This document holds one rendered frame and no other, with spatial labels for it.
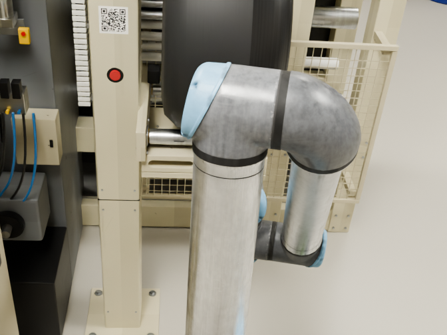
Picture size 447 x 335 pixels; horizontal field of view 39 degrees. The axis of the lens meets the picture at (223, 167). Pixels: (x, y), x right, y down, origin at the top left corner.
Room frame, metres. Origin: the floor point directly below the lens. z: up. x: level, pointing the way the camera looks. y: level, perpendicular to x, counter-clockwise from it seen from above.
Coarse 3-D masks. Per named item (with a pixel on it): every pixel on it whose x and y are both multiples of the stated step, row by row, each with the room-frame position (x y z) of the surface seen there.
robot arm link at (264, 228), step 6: (264, 222) 1.09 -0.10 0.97; (270, 222) 1.09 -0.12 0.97; (258, 228) 1.06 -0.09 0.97; (264, 228) 1.07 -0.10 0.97; (270, 228) 1.07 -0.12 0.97; (258, 234) 1.05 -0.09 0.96; (264, 234) 1.05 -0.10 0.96; (270, 234) 1.05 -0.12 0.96; (258, 240) 1.04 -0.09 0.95; (264, 240) 1.04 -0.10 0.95; (258, 246) 1.04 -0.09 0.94; (264, 246) 1.04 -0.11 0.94; (258, 252) 1.03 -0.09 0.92; (264, 252) 1.03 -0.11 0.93; (258, 258) 1.04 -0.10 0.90; (264, 258) 1.03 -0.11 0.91
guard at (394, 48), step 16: (336, 48) 2.02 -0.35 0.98; (352, 48) 2.03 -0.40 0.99; (368, 48) 2.03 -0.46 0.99; (384, 48) 2.04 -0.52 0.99; (336, 64) 2.03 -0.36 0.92; (384, 80) 2.05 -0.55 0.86; (384, 96) 2.04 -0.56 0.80; (368, 112) 2.05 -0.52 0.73; (368, 144) 2.06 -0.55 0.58; (368, 160) 2.04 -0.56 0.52; (352, 176) 2.05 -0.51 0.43; (176, 192) 1.97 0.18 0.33
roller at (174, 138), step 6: (150, 132) 1.48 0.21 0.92; (156, 132) 1.49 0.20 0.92; (162, 132) 1.49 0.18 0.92; (168, 132) 1.49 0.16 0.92; (174, 132) 1.49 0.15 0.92; (180, 132) 1.50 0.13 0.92; (150, 138) 1.47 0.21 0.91; (156, 138) 1.48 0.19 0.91; (162, 138) 1.48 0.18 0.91; (168, 138) 1.48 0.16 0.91; (174, 138) 1.48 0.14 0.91; (180, 138) 1.48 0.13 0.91; (186, 138) 1.49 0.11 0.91; (168, 144) 1.49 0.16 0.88; (174, 144) 1.49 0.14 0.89; (180, 144) 1.49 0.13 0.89; (186, 144) 1.49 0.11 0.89
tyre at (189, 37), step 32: (192, 0) 1.39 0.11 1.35; (224, 0) 1.40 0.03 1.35; (256, 0) 1.41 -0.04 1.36; (288, 0) 1.45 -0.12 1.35; (192, 32) 1.36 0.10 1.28; (224, 32) 1.37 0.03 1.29; (256, 32) 1.38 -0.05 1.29; (288, 32) 1.42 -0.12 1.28; (192, 64) 1.35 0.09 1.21; (256, 64) 1.37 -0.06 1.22
